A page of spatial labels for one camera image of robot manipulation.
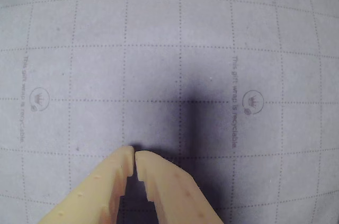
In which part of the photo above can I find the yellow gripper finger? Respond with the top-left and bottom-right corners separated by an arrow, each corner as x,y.
135,150 -> 225,224
38,146 -> 135,224

